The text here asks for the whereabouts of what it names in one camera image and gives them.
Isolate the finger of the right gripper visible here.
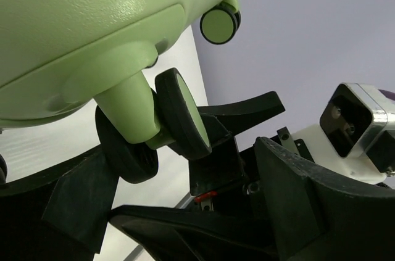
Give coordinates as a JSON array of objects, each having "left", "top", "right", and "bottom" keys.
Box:
[{"left": 109, "top": 138, "right": 394, "bottom": 260}]

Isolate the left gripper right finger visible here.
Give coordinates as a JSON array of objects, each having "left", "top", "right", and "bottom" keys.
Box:
[{"left": 189, "top": 91, "right": 285, "bottom": 196}]

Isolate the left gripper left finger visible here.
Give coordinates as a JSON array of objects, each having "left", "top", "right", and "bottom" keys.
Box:
[{"left": 1, "top": 146, "right": 119, "bottom": 260}]

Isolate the green hard-shell suitcase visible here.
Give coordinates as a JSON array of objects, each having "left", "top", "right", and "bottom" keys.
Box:
[{"left": 1, "top": 0, "right": 241, "bottom": 183}]

